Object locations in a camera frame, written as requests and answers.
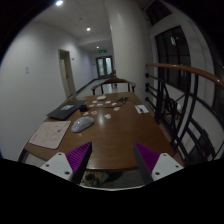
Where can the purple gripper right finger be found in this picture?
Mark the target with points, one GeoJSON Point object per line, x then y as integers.
{"type": "Point", "coordinates": [152, 165]}

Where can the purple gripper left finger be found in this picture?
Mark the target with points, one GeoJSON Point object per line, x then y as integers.
{"type": "Point", "coordinates": [70, 166]}

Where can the white mouse pad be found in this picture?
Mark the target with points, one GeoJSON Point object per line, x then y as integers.
{"type": "Point", "coordinates": [50, 134]}

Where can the grey computer mouse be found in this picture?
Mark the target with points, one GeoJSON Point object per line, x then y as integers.
{"type": "Point", "coordinates": [82, 123]}

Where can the black closed laptop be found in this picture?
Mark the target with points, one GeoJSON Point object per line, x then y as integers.
{"type": "Point", "coordinates": [66, 110]}

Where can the white notepad with pen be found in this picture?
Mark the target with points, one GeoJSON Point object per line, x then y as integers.
{"type": "Point", "coordinates": [141, 109]}

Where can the small black box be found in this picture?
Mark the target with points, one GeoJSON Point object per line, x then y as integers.
{"type": "Point", "coordinates": [83, 108]}

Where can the small white card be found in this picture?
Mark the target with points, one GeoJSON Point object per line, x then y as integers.
{"type": "Point", "coordinates": [108, 116]}

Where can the small pink card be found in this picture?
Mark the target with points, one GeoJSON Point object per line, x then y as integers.
{"type": "Point", "coordinates": [116, 108]}

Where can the black metal railing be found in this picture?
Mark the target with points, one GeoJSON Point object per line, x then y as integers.
{"type": "Point", "coordinates": [181, 99]}

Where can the white box on table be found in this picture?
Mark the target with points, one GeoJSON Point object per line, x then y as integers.
{"type": "Point", "coordinates": [100, 98]}

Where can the wooden chair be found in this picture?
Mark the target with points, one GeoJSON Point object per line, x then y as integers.
{"type": "Point", "coordinates": [131, 85]}

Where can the white side door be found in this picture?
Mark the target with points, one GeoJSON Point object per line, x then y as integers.
{"type": "Point", "coordinates": [66, 73]}

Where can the glass double door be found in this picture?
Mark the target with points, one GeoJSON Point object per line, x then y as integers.
{"type": "Point", "coordinates": [104, 66]}

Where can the dark window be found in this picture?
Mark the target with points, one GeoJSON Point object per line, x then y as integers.
{"type": "Point", "coordinates": [173, 49]}

